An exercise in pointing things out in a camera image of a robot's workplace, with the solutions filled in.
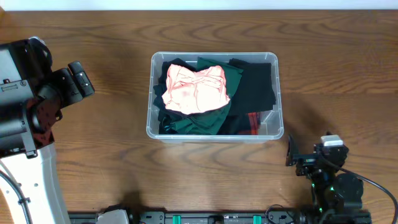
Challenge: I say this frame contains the black mounting rail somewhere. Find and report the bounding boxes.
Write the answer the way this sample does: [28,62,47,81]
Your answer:
[68,210,373,224]

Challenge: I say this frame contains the red navy plaid shirt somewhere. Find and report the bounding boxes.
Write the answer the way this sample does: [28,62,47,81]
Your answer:
[238,112,261,135]

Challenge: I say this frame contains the clear plastic storage container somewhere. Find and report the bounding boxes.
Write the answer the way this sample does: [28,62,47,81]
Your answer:
[146,52,284,144]

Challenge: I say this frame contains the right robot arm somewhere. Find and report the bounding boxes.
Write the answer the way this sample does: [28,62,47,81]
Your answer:
[285,133,364,223]

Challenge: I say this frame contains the green garment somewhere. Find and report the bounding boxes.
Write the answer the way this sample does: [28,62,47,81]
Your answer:
[171,57,243,135]

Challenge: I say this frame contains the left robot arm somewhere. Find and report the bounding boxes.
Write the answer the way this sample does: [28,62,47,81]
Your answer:
[1,37,95,223]

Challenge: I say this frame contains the black garment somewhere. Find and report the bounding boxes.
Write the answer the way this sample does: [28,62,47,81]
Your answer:
[218,58,276,135]
[153,58,196,134]

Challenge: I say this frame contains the pink garment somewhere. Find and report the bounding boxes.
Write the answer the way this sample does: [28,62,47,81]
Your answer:
[162,64,230,115]

